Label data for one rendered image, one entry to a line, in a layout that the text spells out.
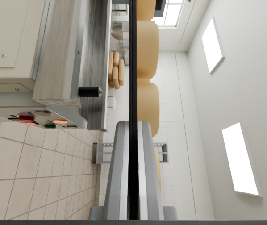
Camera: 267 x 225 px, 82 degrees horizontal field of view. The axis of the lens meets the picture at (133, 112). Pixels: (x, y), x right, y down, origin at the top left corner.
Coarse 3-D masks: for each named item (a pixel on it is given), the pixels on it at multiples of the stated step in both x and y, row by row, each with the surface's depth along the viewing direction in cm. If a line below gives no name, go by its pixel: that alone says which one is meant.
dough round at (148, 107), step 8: (144, 88) 12; (152, 88) 12; (144, 96) 12; (152, 96) 12; (144, 104) 12; (152, 104) 12; (144, 112) 12; (152, 112) 12; (144, 120) 12; (152, 120) 12; (152, 128) 12; (152, 136) 13
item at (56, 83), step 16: (64, 0) 29; (80, 0) 29; (48, 16) 28; (64, 16) 28; (80, 16) 29; (48, 32) 27; (64, 32) 27; (80, 32) 29; (48, 48) 26; (64, 48) 26; (80, 48) 29; (48, 64) 26; (64, 64) 26; (80, 64) 29; (48, 80) 25; (64, 80) 25; (48, 96) 24; (64, 96) 24
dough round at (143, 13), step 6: (138, 0) 13; (144, 0) 13; (150, 0) 13; (138, 6) 14; (144, 6) 14; (150, 6) 14; (138, 12) 14; (144, 12) 14; (150, 12) 14; (138, 18) 15; (144, 18) 15; (150, 18) 15
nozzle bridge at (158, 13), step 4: (112, 0) 94; (116, 0) 94; (120, 0) 94; (124, 0) 94; (128, 0) 94; (156, 0) 90; (160, 0) 89; (164, 0) 83; (156, 4) 90; (160, 4) 89; (164, 4) 85; (156, 8) 89; (160, 8) 89; (164, 8) 87; (156, 12) 90; (160, 12) 90; (156, 16) 92; (160, 16) 92
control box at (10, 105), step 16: (0, 96) 28; (16, 96) 28; (32, 96) 28; (0, 112) 31; (16, 112) 31; (32, 112) 31; (48, 112) 31; (64, 112) 36; (64, 128) 50; (80, 128) 50
